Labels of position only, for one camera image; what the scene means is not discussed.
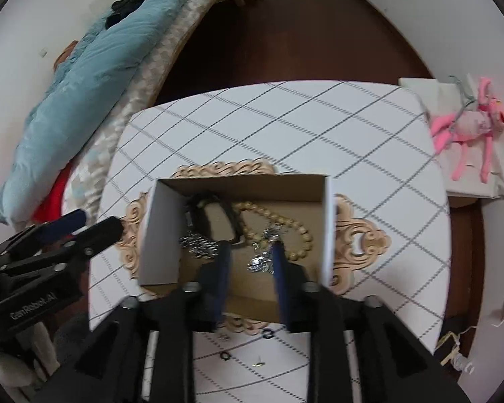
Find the silver leaf pendant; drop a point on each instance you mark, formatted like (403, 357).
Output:
(197, 246)

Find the cardboard box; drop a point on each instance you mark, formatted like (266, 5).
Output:
(159, 235)

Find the pink plush toy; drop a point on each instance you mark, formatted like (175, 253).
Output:
(474, 122)

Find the white cabinet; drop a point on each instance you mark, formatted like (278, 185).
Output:
(420, 89)

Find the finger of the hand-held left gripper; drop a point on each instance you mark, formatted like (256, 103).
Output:
(103, 231)
(67, 221)

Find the white checked tablecloth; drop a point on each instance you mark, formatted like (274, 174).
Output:
(319, 134)

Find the blue duvet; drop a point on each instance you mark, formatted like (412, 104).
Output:
(88, 84)

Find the small metal earring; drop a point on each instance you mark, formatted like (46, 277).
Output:
(258, 362)

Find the brown pillow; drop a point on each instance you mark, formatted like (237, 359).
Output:
(65, 54)

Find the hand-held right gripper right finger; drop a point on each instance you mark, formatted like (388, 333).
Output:
(280, 279)

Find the carved wooden tray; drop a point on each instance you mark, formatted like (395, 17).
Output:
(361, 239)

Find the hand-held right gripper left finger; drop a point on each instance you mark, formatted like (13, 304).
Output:
(219, 277)

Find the red cloth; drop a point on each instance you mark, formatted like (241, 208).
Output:
(52, 201)

